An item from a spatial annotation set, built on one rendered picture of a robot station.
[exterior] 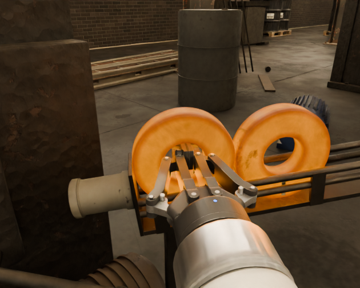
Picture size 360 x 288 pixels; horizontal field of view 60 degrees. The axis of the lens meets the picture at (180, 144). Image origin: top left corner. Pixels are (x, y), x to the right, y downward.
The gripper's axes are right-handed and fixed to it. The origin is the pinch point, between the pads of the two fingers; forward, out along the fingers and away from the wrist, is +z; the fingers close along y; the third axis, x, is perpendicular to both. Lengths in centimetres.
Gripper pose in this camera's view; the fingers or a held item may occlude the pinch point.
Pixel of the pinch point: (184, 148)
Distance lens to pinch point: 46.3
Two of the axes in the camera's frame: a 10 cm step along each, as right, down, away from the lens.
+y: 9.9, -0.6, 1.4
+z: -1.5, -4.5, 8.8
